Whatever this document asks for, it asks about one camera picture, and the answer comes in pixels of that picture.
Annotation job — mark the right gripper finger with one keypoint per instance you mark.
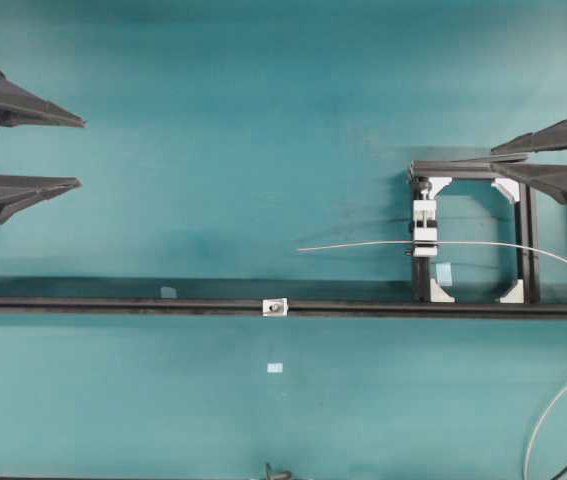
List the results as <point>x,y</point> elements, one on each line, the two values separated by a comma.
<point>552,138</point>
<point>548,179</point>

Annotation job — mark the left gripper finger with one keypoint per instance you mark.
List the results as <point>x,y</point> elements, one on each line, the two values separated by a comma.
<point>20,192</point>
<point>20,107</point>

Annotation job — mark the silver metal fitting red label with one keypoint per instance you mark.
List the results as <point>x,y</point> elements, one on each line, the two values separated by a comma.
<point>275,307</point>

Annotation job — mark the white tape patch lower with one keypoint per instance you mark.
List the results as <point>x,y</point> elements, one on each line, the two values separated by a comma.
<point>274,368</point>

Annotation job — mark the black rectangular profile frame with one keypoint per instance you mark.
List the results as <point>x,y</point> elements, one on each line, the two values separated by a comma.
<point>429,178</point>

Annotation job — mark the white wire clamp holder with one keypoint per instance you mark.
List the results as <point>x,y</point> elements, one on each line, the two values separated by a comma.
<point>424,228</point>

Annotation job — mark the blue tape patch in frame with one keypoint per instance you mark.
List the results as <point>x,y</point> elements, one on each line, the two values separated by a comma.
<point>444,274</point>

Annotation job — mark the pale tape patch on rail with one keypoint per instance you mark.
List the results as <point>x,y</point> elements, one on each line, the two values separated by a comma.
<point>168,292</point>

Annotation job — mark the long black aluminium rail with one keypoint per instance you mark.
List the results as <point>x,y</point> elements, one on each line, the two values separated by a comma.
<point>311,298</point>

